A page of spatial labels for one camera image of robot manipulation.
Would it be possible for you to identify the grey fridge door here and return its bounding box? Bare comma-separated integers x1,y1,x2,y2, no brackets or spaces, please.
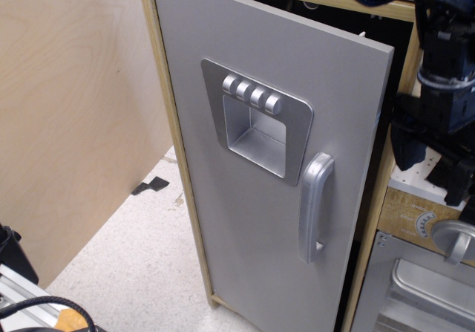
156,0,394,331

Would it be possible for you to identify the silver fridge door handle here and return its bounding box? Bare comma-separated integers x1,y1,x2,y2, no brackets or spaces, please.
298,152,335,264

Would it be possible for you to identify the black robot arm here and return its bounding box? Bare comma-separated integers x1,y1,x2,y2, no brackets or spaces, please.
355,0,474,206

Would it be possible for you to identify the silver dispenser panel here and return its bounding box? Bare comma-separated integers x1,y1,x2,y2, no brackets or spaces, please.
201,59,314,186

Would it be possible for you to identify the black tape on floor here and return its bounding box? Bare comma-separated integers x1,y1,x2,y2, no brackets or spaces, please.
131,177,169,196

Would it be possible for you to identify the plywood board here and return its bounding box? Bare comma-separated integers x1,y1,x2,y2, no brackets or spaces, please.
1,0,171,287

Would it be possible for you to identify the white stove top panel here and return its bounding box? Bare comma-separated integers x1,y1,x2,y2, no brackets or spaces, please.
388,148,466,212

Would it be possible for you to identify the grey oven door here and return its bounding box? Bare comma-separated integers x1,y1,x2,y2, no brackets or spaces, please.
351,232,474,331

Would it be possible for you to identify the silver oven knob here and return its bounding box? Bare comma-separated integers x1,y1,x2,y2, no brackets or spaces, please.
431,220,474,266

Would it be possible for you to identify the orange tape piece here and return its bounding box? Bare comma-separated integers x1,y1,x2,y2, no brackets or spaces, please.
54,308,88,331

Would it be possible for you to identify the black box at left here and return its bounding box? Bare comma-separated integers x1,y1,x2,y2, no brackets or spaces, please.
1,225,39,284

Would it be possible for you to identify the wooden toy kitchen frame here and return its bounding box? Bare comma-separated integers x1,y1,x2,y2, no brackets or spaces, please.
142,0,474,331

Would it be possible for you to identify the aluminium extrusion rail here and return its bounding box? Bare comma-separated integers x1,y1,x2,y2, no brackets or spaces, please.
1,264,64,331

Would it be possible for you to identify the black braided cable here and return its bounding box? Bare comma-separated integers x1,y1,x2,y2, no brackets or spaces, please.
0,296,97,332

